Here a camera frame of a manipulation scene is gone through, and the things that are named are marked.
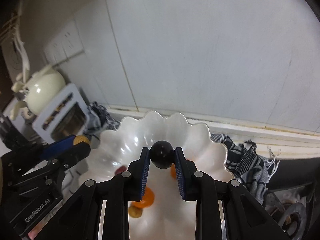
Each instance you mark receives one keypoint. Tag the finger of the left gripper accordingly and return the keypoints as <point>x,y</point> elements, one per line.
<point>72,156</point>
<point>55,149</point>

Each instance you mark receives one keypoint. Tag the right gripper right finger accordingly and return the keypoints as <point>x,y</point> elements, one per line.
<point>185,170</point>

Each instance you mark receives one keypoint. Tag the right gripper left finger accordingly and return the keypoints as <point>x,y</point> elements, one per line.
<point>139,174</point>

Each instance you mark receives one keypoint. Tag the dark plum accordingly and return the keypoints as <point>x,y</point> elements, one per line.
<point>162,154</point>

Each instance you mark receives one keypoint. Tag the large orange mandarin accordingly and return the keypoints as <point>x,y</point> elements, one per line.
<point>147,199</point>

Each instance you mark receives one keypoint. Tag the yellow green grape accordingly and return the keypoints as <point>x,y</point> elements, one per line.
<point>81,138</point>

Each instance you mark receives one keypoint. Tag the checkered kitchen towel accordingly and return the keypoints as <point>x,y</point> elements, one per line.
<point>121,142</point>

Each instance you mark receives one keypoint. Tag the small orange in bowl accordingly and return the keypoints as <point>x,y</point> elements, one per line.
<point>173,171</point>

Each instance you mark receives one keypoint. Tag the steel pot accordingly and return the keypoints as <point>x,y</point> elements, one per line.
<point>71,124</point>

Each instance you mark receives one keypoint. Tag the white rack stand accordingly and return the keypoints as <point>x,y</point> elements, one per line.
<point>59,106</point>

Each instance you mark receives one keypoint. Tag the brown longan in bowl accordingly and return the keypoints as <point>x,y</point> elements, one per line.
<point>135,212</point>

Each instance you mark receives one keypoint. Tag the black knife block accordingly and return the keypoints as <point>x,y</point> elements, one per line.
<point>10,136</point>

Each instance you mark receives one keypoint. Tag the white scalloped fruit bowl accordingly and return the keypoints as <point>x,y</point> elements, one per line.
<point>169,217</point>

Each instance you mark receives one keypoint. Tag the cream ceramic pot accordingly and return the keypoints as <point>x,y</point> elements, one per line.
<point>42,88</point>

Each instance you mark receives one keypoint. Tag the white hanging spoon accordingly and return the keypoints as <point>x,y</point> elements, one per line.
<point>19,44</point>

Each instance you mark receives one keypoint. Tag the black gas stove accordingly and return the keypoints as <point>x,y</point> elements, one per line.
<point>295,209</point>

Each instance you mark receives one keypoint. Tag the wall power sockets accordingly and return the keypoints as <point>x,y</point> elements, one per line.
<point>64,45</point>

